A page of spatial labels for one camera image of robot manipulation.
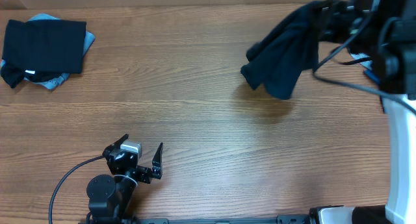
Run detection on black t-shirt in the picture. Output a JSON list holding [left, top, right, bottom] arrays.
[[240, 1, 324, 100]]

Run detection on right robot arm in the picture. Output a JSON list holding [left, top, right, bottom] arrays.
[[309, 0, 415, 223]]

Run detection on folded black shirt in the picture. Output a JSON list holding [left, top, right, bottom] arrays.
[[2, 19, 86, 73]]

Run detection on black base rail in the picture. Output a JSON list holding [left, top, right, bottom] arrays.
[[77, 214, 313, 224]]

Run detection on dark blue garment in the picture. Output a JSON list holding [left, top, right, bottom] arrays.
[[363, 69, 385, 113]]

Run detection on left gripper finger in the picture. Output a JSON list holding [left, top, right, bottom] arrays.
[[152, 142, 163, 179], [112, 134, 129, 147]]

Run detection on black garment under stack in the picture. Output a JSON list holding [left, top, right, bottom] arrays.
[[1, 63, 62, 88]]

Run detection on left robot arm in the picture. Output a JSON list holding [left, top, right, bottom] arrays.
[[86, 134, 163, 223]]

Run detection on folded light blue jeans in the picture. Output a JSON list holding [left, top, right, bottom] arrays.
[[1, 14, 95, 90]]

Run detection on crumpled light denim jeans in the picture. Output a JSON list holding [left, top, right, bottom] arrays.
[[350, 53, 372, 70]]

